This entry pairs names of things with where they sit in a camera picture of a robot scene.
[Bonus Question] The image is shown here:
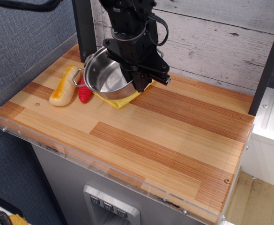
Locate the small stainless steel pot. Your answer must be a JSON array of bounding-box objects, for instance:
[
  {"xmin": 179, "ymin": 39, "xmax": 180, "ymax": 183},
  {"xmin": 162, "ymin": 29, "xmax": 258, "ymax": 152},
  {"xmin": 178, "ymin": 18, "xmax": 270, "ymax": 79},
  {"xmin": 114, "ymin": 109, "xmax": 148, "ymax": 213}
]
[{"xmin": 74, "ymin": 47, "xmax": 137, "ymax": 100}]

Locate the silver dispenser button panel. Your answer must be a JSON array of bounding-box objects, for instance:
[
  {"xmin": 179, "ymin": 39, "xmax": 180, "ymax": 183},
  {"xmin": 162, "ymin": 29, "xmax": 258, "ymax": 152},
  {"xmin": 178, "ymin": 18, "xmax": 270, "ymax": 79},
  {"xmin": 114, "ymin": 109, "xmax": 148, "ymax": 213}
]
[{"xmin": 83, "ymin": 184, "xmax": 141, "ymax": 225}]

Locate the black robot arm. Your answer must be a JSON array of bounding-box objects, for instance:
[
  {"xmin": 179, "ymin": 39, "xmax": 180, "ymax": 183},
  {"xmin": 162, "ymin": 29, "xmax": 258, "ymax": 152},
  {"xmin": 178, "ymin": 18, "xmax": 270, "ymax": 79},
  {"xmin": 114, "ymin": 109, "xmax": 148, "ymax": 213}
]
[{"xmin": 100, "ymin": 0, "xmax": 170, "ymax": 92}]

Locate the yellow cloth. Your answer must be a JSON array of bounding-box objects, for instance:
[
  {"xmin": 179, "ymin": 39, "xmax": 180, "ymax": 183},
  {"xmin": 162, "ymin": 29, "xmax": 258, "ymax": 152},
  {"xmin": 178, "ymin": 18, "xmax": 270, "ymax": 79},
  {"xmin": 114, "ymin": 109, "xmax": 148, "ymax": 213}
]
[{"xmin": 91, "ymin": 79, "xmax": 155, "ymax": 109}]

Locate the dark left support post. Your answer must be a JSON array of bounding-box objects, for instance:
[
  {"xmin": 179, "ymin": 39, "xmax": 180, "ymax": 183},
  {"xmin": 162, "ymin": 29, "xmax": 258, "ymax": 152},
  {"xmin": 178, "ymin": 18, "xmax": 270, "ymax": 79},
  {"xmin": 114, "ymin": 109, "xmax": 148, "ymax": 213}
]
[{"xmin": 72, "ymin": 0, "xmax": 96, "ymax": 62}]

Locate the toy bread loaf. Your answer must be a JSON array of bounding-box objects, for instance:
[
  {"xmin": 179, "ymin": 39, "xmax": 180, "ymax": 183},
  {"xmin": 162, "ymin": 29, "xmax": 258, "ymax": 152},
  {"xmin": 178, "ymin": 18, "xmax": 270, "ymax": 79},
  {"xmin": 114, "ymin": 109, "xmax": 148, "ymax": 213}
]
[{"xmin": 49, "ymin": 65, "xmax": 78, "ymax": 107}]

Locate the black braided cable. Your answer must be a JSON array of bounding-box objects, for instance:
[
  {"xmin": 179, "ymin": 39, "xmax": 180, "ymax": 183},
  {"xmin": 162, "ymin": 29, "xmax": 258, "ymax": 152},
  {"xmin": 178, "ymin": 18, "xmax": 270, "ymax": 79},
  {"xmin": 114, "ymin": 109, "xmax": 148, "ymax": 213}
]
[{"xmin": 0, "ymin": 0, "xmax": 65, "ymax": 12}]

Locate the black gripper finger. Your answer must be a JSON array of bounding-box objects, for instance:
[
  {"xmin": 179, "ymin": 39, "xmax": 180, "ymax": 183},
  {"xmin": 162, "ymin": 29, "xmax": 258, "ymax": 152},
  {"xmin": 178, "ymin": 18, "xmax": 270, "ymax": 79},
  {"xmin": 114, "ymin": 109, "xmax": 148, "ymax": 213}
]
[{"xmin": 132, "ymin": 71, "xmax": 152, "ymax": 92}]

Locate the dark support post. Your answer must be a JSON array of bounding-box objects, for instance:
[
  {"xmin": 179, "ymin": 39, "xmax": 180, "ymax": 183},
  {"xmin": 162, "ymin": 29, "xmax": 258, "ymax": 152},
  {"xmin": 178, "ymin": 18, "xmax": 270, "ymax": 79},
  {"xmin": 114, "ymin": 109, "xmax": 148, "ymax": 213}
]
[
  {"xmin": 72, "ymin": 0, "xmax": 96, "ymax": 62},
  {"xmin": 248, "ymin": 42, "xmax": 274, "ymax": 116}
]

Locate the yellow object bottom left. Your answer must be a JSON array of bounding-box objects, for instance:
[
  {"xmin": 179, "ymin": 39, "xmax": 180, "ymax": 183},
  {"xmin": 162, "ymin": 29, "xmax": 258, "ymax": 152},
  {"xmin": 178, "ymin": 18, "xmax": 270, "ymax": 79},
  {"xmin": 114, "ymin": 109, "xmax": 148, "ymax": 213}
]
[{"xmin": 9, "ymin": 214, "xmax": 29, "ymax": 225}]

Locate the white ridged side counter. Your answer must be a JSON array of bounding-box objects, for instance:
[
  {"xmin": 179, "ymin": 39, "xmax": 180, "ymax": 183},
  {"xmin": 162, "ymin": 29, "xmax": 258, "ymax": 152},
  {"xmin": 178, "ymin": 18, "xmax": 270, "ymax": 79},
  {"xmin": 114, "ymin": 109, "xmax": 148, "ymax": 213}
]
[{"xmin": 241, "ymin": 88, "xmax": 274, "ymax": 185}]

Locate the dark right support post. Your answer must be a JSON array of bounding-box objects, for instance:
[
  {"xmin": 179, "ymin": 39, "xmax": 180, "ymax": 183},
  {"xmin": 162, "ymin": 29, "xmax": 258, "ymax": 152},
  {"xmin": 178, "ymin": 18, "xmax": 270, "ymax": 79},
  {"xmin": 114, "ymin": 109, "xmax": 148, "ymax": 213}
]
[{"xmin": 248, "ymin": 42, "xmax": 274, "ymax": 116}]

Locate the clear acrylic table guard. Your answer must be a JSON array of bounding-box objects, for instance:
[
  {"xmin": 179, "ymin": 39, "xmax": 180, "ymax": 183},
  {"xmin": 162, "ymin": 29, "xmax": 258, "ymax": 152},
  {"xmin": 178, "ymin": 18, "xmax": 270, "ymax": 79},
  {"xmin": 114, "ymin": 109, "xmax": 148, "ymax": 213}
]
[{"xmin": 0, "ymin": 37, "xmax": 253, "ymax": 224}]

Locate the grey toy cabinet front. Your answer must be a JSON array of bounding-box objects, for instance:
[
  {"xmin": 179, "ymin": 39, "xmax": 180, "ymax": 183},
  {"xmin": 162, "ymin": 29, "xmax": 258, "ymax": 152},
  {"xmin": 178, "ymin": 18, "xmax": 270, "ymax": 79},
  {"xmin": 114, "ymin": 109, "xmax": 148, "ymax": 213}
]
[{"xmin": 33, "ymin": 145, "xmax": 201, "ymax": 225}]

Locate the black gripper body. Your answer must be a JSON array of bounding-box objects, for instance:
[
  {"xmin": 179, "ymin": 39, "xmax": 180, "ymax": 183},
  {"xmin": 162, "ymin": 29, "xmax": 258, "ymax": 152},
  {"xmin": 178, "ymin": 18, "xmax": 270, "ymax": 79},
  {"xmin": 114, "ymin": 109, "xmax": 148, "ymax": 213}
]
[{"xmin": 103, "ymin": 35, "xmax": 171, "ymax": 85}]

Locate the spoon with red handle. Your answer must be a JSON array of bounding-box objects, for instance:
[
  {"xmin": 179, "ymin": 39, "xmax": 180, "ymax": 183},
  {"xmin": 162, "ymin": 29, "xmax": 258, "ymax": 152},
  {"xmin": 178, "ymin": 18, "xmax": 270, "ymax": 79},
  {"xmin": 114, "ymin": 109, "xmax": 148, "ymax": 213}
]
[{"xmin": 78, "ymin": 78, "xmax": 92, "ymax": 103}]

